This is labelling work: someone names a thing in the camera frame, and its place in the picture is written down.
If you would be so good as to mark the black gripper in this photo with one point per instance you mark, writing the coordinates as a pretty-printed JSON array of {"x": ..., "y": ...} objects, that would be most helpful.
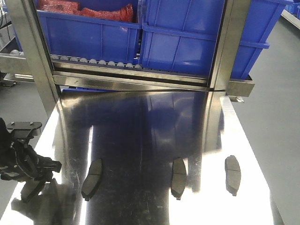
[{"x": 20, "y": 162}]

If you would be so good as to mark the brake pad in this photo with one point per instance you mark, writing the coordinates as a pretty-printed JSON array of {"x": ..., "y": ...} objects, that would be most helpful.
[
  {"x": 93, "y": 179},
  {"x": 179, "y": 178},
  {"x": 31, "y": 189},
  {"x": 232, "y": 174}
]

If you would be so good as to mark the roller conveyor track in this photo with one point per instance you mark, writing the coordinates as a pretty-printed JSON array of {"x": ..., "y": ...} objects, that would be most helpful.
[{"x": 94, "y": 61}]

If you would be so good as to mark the left blue plastic bin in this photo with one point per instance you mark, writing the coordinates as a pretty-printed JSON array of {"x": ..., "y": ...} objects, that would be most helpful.
[{"x": 90, "y": 37}]

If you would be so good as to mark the blue plastic bin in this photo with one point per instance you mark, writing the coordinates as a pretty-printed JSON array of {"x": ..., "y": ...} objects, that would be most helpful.
[
  {"x": 90, "y": 37},
  {"x": 180, "y": 35}
]

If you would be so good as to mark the red mesh bag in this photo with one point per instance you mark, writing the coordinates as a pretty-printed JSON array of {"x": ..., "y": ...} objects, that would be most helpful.
[{"x": 125, "y": 14}]

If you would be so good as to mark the right blue plastic bin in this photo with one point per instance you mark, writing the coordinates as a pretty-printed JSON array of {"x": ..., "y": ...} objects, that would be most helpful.
[{"x": 180, "y": 35}]

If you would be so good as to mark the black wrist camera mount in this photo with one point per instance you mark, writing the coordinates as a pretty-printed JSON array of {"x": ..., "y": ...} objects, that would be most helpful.
[{"x": 24, "y": 131}]

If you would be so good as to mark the stainless steel rack frame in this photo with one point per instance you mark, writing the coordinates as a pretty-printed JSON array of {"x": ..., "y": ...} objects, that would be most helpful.
[{"x": 49, "y": 75}]

